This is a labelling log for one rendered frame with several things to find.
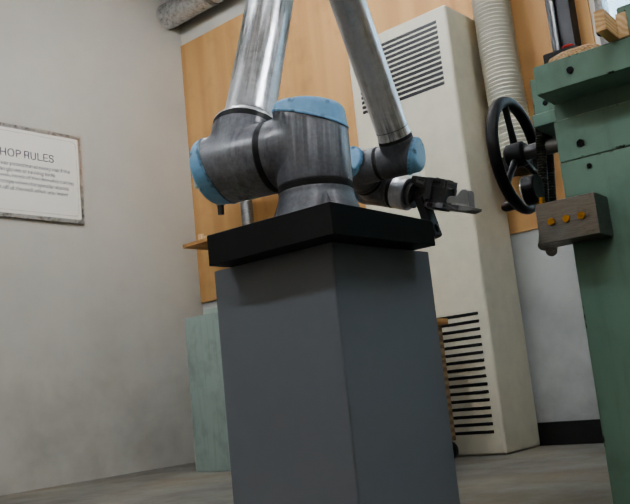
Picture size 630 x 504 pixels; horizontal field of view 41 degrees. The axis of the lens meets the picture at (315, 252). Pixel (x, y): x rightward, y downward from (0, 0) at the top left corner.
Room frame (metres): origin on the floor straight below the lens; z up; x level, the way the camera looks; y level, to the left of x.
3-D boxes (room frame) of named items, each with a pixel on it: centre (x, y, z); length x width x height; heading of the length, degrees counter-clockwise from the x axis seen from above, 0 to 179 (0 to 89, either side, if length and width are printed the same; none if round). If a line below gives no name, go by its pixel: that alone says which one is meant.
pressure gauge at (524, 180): (1.66, -0.46, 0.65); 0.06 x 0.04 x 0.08; 144
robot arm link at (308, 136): (1.62, -0.01, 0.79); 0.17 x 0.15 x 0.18; 60
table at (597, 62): (1.82, -0.70, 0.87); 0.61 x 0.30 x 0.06; 144
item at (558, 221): (1.62, -0.51, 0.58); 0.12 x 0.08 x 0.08; 54
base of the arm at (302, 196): (1.61, -0.01, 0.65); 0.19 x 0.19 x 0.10
